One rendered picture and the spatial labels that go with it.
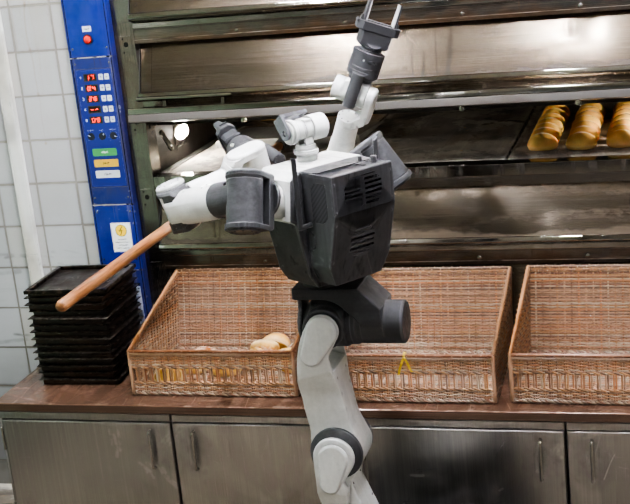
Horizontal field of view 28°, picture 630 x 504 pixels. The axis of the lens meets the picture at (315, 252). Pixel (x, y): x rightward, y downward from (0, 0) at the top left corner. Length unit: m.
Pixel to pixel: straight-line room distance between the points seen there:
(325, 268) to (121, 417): 1.17
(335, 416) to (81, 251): 1.49
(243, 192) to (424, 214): 1.17
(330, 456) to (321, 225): 0.65
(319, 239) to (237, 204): 0.22
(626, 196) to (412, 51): 0.80
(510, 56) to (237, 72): 0.88
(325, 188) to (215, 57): 1.25
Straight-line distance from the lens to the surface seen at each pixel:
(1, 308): 4.72
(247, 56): 4.12
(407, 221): 4.08
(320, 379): 3.27
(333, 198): 2.98
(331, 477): 3.35
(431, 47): 3.96
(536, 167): 3.97
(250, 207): 3.00
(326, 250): 3.05
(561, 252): 4.04
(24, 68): 4.43
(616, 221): 3.99
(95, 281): 3.11
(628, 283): 4.01
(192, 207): 3.12
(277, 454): 3.87
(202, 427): 3.91
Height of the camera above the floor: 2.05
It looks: 16 degrees down
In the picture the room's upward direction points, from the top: 6 degrees counter-clockwise
